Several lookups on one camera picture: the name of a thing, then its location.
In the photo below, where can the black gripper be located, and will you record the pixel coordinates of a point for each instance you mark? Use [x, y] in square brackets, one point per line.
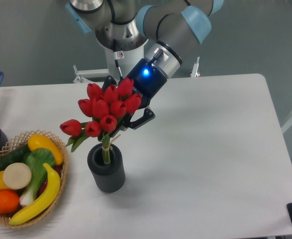
[134, 92]

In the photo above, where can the red tulip bouquet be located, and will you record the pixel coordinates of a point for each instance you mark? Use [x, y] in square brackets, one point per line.
[106, 108]

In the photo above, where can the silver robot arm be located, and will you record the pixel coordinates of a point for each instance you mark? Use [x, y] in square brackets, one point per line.
[147, 45]

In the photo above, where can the dark grey ribbed vase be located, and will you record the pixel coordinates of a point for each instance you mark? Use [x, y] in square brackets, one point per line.
[108, 177]

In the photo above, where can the left table clamp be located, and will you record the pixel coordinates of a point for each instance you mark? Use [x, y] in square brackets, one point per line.
[78, 76]

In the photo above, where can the table clamp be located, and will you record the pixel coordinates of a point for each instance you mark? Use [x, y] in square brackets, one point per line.
[195, 71]
[78, 76]

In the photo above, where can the right table clamp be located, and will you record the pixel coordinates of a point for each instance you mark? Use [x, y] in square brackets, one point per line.
[195, 71]

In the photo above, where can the yellow squash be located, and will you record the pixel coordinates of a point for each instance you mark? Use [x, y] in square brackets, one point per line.
[40, 141]

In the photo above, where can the green bok choy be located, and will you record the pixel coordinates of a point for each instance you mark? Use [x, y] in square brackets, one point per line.
[35, 161]

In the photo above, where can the yellow banana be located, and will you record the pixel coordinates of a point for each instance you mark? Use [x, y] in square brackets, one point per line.
[42, 202]

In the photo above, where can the woven wicker basket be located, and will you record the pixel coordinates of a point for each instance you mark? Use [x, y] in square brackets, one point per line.
[19, 141]

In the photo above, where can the red fruit in basket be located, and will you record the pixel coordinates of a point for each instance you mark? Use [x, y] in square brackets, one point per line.
[58, 169]

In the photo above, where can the green cucumber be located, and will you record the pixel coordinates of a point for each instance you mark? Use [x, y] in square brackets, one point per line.
[15, 156]

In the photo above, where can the beige round disc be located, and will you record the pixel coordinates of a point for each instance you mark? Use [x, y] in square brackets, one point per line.
[17, 176]

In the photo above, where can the orange fruit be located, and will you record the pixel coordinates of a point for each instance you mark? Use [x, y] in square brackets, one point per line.
[9, 201]

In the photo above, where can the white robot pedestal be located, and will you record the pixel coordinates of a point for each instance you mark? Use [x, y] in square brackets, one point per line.
[117, 62]

